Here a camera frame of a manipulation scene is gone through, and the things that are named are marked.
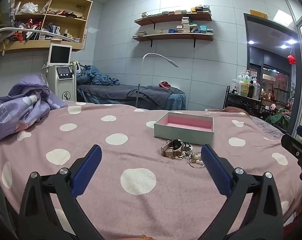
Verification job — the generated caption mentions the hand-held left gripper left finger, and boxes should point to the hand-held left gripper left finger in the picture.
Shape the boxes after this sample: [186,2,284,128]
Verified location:
[18,144,102,240]

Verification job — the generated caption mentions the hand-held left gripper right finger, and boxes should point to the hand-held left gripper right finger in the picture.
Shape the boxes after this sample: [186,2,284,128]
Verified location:
[200,144,284,240]

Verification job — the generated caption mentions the white pearl bracelet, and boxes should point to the white pearl bracelet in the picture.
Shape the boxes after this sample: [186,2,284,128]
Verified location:
[188,152,205,168]

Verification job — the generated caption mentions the beige strap wrist watch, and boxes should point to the beige strap wrist watch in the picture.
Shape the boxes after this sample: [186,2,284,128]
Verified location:
[161,138,184,159]

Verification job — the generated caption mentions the pale green jewelry box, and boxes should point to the pale green jewelry box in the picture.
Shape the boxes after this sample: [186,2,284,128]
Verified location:
[154,112,214,145]

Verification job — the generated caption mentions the pink polka dot blanket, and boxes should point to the pink polka dot blanket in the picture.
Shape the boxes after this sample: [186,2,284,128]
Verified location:
[0,101,301,240]

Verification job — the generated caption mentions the green potted plant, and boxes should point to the green potted plant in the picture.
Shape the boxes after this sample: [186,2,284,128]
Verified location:
[265,109,291,130]

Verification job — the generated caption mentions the black metal rack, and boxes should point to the black metal rack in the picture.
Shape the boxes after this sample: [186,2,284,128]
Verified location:
[223,85,291,120]

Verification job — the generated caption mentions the red hanging ornament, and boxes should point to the red hanging ornament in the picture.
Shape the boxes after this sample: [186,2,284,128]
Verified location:
[287,40,297,65]

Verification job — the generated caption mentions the white beauty machine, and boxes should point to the white beauty machine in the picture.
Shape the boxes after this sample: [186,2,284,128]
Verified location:
[42,44,77,103]

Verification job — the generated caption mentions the massage bed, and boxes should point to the massage bed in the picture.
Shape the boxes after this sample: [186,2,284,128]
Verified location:
[76,82,187,111]

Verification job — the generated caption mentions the purple printed quilt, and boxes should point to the purple printed quilt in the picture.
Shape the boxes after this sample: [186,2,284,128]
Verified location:
[0,74,67,147]

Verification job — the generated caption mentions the blue crumpled quilt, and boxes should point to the blue crumpled quilt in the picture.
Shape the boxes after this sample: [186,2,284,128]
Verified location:
[76,64,120,85]

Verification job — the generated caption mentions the grey blanket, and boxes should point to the grey blanket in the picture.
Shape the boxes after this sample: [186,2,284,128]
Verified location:
[127,85,186,103]

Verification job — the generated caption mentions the yellow sign plate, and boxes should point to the yellow sign plate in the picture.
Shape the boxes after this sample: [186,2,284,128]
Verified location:
[250,9,268,19]

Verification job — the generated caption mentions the white floor lamp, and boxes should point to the white floor lamp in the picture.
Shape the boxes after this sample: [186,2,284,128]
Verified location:
[137,53,179,110]

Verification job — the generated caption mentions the row of small boxes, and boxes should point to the row of small boxes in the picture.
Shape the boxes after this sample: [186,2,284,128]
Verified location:
[141,5,212,18]

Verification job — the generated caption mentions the wooden cubby shelf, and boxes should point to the wooden cubby shelf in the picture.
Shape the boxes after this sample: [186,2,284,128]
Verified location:
[0,0,93,55]

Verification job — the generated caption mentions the white plastic bag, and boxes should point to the white plastic bag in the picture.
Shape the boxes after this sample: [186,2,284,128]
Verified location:
[20,2,39,14]

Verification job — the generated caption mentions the dark door frame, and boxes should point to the dark door frame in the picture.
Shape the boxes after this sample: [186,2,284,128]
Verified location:
[243,12,302,135]

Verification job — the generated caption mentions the wooden wall shelf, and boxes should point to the wooden wall shelf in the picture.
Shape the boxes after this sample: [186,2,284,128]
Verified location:
[132,33,214,48]
[134,12,213,30]

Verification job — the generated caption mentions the wall shelves with boxes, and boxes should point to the wall shelves with boxes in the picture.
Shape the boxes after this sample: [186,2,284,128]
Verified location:
[137,17,214,36]

